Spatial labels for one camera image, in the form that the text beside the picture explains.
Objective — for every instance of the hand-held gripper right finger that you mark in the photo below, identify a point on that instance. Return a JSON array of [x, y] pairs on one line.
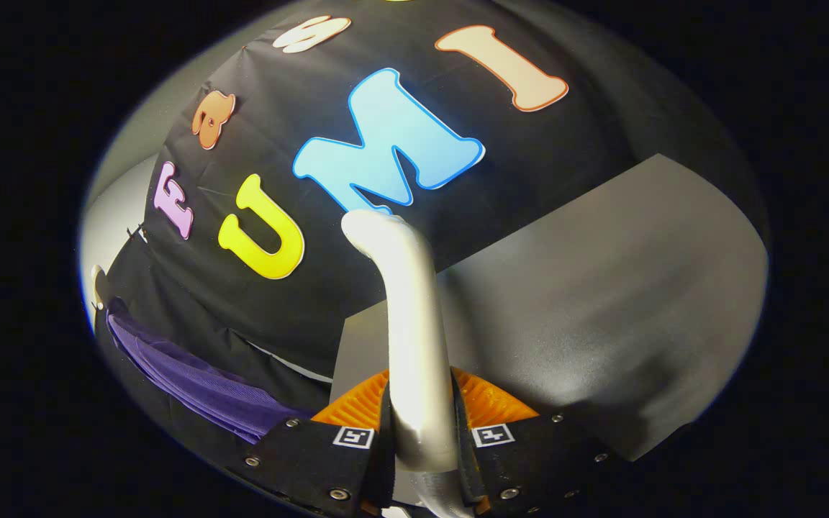
[[522, 460]]

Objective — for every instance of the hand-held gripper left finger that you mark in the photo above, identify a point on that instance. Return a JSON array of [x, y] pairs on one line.
[[314, 460]]

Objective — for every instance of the cream garment steamer head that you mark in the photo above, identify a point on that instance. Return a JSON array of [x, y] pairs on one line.
[[414, 324]]

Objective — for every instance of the grey drawer cabinet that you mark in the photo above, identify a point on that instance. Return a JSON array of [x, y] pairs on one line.
[[601, 288]]

